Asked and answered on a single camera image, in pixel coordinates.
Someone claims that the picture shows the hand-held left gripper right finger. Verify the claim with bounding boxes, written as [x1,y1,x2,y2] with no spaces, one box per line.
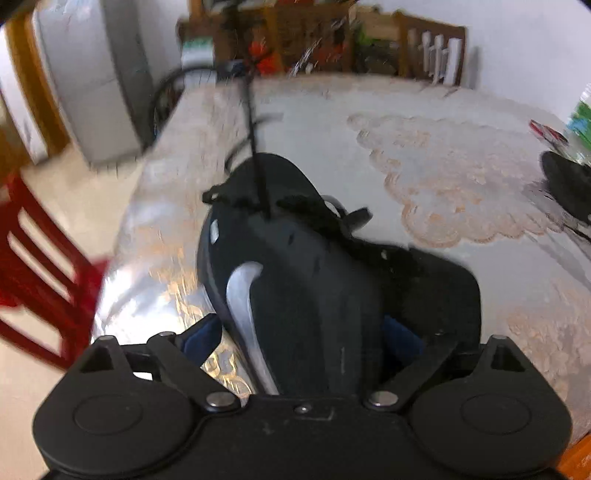
[362,316,539,412]

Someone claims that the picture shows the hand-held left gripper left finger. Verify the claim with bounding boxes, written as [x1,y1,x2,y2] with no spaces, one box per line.
[69,313,242,412]

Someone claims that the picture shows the black shoelace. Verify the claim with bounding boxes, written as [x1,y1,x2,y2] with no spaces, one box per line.
[201,0,372,241]

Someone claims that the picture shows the red wooden chair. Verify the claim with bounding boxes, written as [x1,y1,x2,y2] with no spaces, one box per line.
[0,171,109,370]

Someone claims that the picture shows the floral plastic tablecloth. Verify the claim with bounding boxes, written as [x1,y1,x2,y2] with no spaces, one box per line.
[92,74,591,398]

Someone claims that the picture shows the black laced shoe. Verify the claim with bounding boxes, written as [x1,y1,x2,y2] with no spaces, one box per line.
[540,150,591,222]

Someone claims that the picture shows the black bicycle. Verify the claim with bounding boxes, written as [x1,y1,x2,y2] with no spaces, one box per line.
[150,28,352,148]

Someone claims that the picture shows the white and green box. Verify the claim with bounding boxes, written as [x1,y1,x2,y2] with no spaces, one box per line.
[182,39,215,86]

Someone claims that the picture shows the red plastic bag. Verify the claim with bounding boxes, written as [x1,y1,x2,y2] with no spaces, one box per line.
[249,41,282,75]

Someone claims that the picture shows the green snack bag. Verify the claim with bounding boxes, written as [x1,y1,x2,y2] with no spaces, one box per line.
[566,83,591,167]

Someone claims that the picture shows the silver refrigerator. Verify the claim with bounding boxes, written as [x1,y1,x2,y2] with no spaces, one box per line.
[34,0,155,164]

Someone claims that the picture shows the brown chair with cutouts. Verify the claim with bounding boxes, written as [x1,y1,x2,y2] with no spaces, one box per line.
[394,11,467,86]

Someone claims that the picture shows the brown wooden bench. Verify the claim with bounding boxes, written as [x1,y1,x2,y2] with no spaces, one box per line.
[178,18,232,70]

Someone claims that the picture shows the cardboard box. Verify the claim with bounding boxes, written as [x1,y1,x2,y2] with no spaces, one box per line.
[358,18,398,51]

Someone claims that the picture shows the brown wooden chair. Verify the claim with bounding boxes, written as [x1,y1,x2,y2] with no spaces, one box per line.
[265,4,356,75]

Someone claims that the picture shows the red handled scissors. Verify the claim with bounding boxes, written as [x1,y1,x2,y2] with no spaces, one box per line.
[529,119,568,144]

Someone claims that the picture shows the wooden door frame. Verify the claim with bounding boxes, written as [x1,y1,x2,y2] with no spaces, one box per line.
[4,14,70,158]

